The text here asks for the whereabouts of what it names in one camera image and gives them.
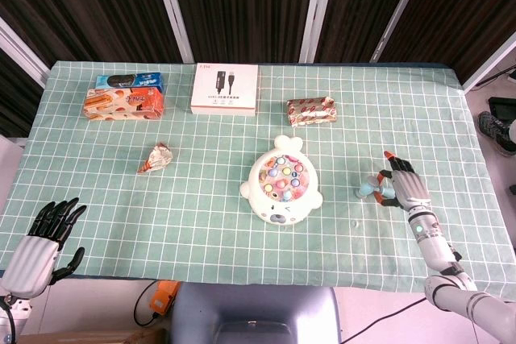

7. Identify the dark sneaker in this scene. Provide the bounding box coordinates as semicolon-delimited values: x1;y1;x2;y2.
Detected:
477;111;513;155

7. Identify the white cable product box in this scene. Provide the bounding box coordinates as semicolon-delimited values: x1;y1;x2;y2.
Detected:
189;63;260;117

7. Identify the white frame post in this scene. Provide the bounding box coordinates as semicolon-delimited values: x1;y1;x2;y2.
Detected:
298;0;339;64
369;0;433;64
0;17;52;88
462;31;516;92
149;0;195;64

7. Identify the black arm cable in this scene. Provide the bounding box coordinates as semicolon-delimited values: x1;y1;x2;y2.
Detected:
342;297;428;344

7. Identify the green checked tablecloth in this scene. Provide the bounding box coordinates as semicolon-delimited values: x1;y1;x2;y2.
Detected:
0;60;516;292

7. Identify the crumpled snack wrapper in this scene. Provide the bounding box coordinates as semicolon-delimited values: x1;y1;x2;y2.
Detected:
136;142;173;175

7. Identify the gold foil snack packet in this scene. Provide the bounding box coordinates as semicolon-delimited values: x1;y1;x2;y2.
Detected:
285;96;339;126

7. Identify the white seal whack-a-mole toy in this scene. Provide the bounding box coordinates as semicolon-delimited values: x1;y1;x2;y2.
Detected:
239;135;325;226

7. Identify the black case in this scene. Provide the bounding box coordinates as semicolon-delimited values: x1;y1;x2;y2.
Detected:
488;96;516;122

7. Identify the blue biscuit box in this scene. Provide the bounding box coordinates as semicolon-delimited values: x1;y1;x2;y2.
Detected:
95;72;166;93

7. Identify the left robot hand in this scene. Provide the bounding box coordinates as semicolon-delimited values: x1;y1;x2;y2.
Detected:
0;197;88;300

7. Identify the blue toy hammer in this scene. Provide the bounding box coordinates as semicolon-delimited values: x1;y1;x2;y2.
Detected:
354;174;398;200

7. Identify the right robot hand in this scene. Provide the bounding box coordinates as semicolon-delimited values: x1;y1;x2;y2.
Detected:
372;150;432;211

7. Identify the orange device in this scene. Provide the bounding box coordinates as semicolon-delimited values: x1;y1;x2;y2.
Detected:
149;279;181;315

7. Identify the orange biscuit box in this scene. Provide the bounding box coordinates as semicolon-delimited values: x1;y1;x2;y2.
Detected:
82;87;165;122

